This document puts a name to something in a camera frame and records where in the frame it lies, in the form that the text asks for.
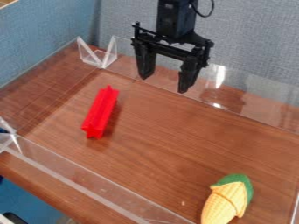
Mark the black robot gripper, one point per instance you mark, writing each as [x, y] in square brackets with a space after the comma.
[174, 40]

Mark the red star-shaped block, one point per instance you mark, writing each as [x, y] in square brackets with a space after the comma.
[100, 112]

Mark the clear acrylic left bracket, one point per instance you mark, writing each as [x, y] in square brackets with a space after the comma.
[9, 137]

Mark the clear acrylic wall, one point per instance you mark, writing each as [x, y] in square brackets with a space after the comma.
[74, 188]
[244, 93]

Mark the yellow toy corn cob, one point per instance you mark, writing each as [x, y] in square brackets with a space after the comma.
[232, 195]

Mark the clear acrylic back wall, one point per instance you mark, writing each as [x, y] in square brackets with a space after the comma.
[244, 93]

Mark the clear acrylic front wall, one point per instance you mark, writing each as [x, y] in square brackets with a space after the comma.
[74, 188]

